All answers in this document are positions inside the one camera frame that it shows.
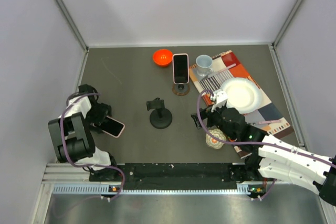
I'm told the orange plastic bowl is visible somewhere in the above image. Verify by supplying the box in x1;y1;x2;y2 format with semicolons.
153;49;173;67

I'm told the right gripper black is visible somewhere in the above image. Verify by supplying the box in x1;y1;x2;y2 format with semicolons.
191;101;236;140

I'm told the grey phone stand copper base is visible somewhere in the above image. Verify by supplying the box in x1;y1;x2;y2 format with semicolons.
172;83;190;96

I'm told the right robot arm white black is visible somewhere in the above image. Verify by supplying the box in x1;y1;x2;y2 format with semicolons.
191;107;335;206

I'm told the black round-base phone stand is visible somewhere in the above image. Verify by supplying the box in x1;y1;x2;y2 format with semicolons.
146;98;173;129

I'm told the floral patterned small dish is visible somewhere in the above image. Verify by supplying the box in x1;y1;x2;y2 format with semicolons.
205;129;227;150

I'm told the phone with pink case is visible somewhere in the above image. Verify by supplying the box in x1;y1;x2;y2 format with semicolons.
172;54;189;84

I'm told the white paper plate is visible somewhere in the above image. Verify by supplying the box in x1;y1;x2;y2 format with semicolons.
220;78;263;114

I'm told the grey slotted cable duct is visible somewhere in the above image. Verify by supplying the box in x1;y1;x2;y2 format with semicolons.
52;184;264;195

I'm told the patterned orange placemat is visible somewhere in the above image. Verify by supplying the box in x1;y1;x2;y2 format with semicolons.
186;49;295;159

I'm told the pink plastic utensil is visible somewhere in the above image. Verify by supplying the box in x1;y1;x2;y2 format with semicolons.
209;63;237;76

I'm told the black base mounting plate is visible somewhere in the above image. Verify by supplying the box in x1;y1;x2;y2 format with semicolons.
89;163;253;190

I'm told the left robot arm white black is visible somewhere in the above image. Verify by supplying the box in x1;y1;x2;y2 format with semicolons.
48;84;122;181

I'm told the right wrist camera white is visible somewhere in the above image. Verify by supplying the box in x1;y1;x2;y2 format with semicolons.
210;89;228;112

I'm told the light blue mug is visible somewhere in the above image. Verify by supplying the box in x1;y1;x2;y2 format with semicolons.
196;55;213;77

